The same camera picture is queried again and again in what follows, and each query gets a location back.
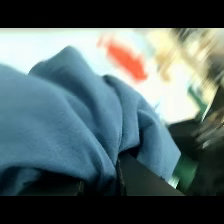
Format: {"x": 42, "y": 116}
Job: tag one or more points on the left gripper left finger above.
{"x": 56, "y": 188}

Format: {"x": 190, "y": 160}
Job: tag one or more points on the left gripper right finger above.
{"x": 143, "y": 180}

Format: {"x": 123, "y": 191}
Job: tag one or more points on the blue shirt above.
{"x": 66, "y": 120}

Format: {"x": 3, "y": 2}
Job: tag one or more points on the red garment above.
{"x": 128, "y": 61}

